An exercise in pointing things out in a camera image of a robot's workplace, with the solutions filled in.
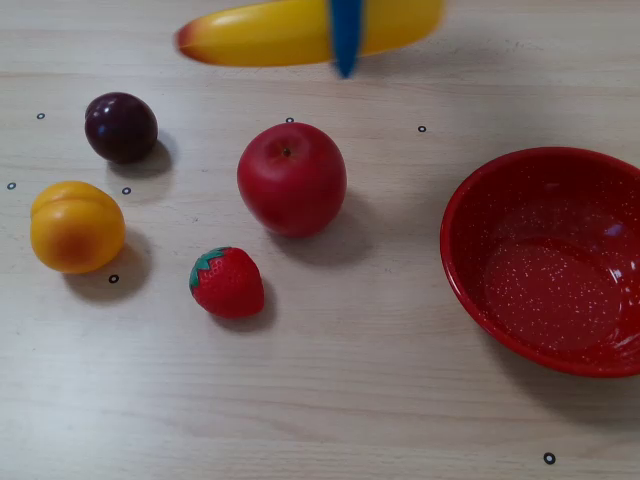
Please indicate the orange yellow toy peach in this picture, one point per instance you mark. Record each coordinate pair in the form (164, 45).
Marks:
(75, 230)

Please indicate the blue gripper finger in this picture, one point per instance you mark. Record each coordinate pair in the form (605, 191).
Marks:
(346, 35)

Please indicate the red toy strawberry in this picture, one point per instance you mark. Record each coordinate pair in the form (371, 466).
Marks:
(230, 285)

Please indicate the dark purple toy plum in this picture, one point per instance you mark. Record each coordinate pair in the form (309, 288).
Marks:
(120, 127)

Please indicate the yellow toy banana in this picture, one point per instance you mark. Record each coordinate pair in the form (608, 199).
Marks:
(260, 35)

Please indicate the red toy apple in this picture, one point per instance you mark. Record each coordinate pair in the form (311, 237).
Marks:
(292, 182)

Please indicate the red speckled enamel bowl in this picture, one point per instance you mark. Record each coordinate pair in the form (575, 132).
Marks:
(545, 270)

